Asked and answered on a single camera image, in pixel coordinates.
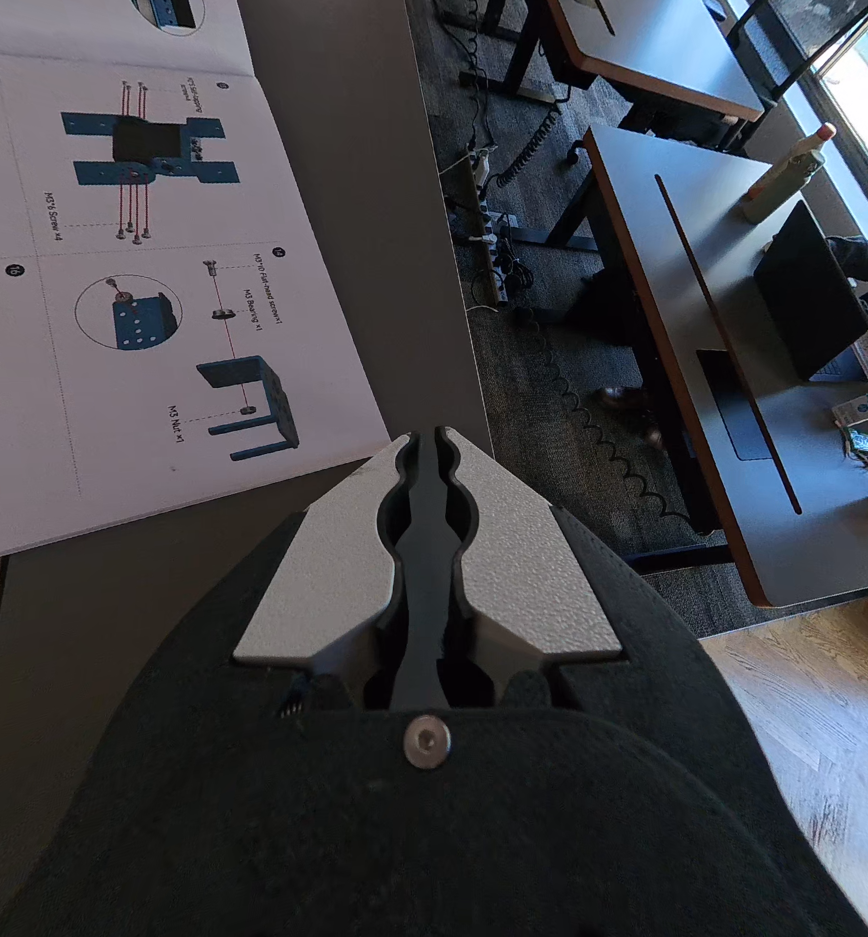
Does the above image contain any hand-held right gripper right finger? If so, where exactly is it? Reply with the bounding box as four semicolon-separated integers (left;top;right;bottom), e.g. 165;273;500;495
432;426;624;693

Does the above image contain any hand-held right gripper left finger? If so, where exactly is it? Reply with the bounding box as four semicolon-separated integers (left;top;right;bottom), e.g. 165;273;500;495
233;432;424;691

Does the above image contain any grey office desk wooden edge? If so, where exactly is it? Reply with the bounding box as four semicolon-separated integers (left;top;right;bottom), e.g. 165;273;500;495
478;0;766;122
544;124;868;609

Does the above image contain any grey power strip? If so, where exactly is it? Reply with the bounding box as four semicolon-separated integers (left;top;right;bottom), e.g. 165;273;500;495
465;150;514;307

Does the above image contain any white assembly instruction booklet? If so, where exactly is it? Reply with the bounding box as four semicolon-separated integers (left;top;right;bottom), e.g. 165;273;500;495
0;0;392;565

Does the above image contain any black laptop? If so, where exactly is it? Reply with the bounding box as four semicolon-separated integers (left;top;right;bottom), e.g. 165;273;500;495
753;199;868;382

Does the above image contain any pale bottle orange cap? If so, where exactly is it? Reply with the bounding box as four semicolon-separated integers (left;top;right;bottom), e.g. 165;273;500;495
741;123;837;224

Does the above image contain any black mesh chair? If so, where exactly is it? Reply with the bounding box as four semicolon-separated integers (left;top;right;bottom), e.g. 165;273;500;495
727;0;868;101

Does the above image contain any long black coiled cable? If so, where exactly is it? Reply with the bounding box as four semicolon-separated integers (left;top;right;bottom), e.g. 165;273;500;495
514;307;698;530

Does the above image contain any short black coiled cable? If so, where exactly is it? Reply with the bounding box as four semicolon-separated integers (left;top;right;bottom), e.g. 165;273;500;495
496;102;563;187

